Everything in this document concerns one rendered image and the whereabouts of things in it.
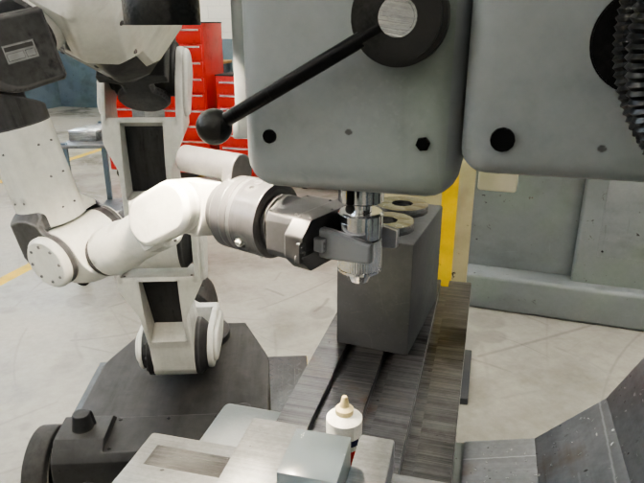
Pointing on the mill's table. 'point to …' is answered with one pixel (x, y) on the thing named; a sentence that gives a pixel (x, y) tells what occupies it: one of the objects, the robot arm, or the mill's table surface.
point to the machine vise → (191, 453)
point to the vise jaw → (259, 452)
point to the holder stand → (395, 282)
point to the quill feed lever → (387, 45)
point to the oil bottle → (345, 423)
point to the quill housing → (353, 104)
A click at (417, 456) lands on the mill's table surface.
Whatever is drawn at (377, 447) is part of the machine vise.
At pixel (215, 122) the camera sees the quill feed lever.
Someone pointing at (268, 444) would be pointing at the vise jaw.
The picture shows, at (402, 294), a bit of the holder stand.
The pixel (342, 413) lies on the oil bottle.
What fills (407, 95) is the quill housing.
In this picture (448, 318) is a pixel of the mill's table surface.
